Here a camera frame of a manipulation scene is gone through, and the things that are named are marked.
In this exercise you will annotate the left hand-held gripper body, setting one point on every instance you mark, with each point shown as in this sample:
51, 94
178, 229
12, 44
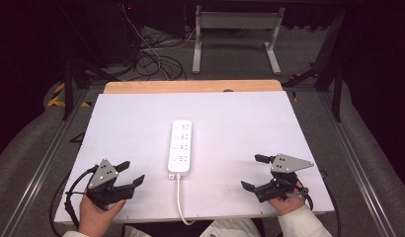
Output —
103, 174

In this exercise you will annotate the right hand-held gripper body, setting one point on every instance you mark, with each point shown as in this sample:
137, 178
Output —
283, 163

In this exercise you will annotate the person's right hand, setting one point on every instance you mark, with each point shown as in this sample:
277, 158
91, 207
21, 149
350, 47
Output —
287, 204

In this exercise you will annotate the person's left hand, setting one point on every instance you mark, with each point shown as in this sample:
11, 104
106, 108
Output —
93, 217

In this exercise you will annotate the white board sheet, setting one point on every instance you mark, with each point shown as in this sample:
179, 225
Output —
223, 131

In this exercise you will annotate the person's lap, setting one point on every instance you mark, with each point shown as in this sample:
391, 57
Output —
223, 229

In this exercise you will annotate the white power strip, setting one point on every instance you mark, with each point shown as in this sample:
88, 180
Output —
180, 149

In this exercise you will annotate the yellow black hazard tape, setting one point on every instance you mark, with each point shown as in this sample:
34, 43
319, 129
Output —
59, 97

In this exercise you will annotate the black metal stand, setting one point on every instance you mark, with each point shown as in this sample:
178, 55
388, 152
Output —
72, 82
329, 69

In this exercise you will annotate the grey metal floor rail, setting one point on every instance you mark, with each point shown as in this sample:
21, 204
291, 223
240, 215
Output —
352, 158
36, 171

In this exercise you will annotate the white metal table frame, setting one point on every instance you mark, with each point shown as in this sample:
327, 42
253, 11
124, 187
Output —
236, 21

